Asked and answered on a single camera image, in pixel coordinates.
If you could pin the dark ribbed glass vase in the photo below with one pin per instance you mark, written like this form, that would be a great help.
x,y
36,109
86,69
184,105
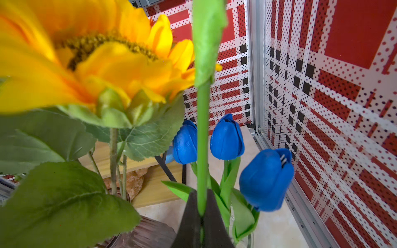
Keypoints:
x,y
148,234

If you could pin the wooden two-tier shelf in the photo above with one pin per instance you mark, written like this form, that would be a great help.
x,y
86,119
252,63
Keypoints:
x,y
153,191

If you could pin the brown plush teddy bear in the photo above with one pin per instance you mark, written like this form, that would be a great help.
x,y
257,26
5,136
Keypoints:
x,y
134,183

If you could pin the blue tulip stem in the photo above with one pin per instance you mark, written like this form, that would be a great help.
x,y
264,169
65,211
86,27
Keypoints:
x,y
184,152
209,21
227,144
262,188

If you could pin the clear glass vase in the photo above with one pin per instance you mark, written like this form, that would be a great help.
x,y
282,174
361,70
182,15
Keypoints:
x,y
247,242

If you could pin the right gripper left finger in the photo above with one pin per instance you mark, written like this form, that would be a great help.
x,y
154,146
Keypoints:
x,y
189,233

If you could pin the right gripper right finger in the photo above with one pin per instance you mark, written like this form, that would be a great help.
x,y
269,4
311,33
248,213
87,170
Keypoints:
x,y
215,234

